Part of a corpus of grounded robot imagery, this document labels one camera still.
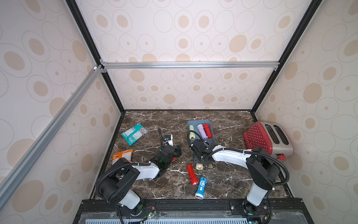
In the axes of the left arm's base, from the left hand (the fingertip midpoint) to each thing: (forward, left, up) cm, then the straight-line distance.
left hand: (181, 143), depth 88 cm
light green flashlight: (+11, -7, -6) cm, 14 cm away
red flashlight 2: (-20, -7, -7) cm, 23 cm away
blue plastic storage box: (0, -9, +9) cm, 13 cm away
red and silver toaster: (+1, -55, +6) cm, 55 cm away
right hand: (-6, -13, -9) cm, 17 cm away
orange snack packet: (-4, +36, -8) cm, 37 cm away
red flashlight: (+15, -19, -7) cm, 25 cm away
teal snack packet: (+12, +36, -8) cm, 39 cm away
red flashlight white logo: (-6, +5, -10) cm, 13 cm away
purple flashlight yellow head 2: (-12, -11, -7) cm, 18 cm away
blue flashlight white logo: (-25, -11, -7) cm, 28 cm away
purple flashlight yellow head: (+14, -15, -7) cm, 22 cm away
